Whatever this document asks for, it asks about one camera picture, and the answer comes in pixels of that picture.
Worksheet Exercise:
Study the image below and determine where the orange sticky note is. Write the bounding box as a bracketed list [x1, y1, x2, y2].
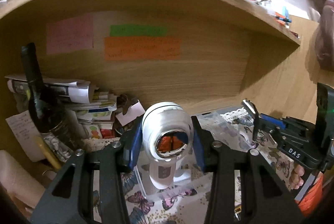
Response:
[104, 36, 181, 61]

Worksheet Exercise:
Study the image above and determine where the green sticky note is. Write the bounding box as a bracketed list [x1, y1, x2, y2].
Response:
[109, 24, 168, 37]

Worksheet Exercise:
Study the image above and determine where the pink sticky note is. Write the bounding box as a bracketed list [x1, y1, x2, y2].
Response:
[46, 13, 93, 55]

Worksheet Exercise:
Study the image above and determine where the butterfly print lace cloth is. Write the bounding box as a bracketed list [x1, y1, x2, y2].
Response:
[88, 106, 299, 224]

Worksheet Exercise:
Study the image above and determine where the white tape roll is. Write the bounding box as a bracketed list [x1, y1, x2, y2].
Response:
[142, 102, 194, 165]

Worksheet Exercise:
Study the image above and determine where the clear plastic storage box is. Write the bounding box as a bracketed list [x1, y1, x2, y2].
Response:
[134, 108, 252, 201]

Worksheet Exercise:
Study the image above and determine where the person's right hand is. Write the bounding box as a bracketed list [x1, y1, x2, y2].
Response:
[289, 163, 305, 190]

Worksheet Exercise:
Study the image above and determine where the dark wine bottle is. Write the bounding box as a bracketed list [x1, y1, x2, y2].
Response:
[20, 42, 79, 157]

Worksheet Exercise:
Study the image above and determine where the small white card box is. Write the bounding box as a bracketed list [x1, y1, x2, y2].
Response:
[115, 101, 145, 126]

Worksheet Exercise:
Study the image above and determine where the stack of papers and booklets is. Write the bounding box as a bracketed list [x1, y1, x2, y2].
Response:
[4, 73, 124, 140]

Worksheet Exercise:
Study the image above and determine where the handwritten white note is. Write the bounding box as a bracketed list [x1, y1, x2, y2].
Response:
[6, 111, 45, 162]

